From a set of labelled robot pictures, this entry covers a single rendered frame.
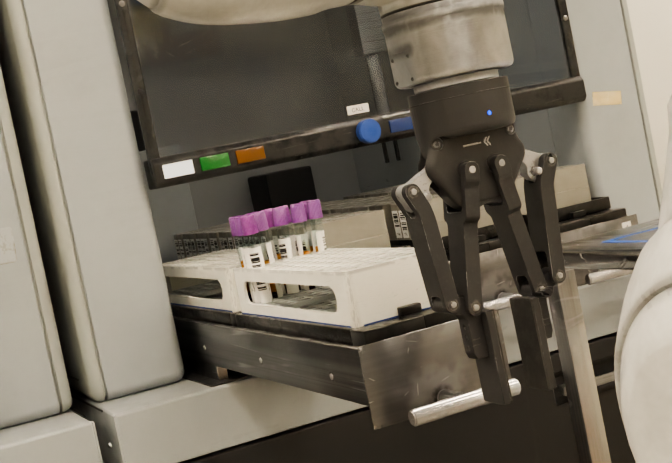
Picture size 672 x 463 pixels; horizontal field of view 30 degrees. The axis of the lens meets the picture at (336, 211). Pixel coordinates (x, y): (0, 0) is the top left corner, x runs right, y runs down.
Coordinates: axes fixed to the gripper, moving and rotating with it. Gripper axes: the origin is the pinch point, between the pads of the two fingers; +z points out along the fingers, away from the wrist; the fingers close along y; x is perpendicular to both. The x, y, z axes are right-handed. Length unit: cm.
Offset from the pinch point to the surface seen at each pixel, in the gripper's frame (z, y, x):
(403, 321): -2.3, 2.1, -12.9
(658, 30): -31, -159, -172
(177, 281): -5, 2, -77
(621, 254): -2.2, -24.0, -17.6
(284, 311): -3.3, 5.2, -31.9
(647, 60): -24, -154, -172
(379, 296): -4.4, 2.4, -15.8
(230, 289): -5.2, 4.9, -47.7
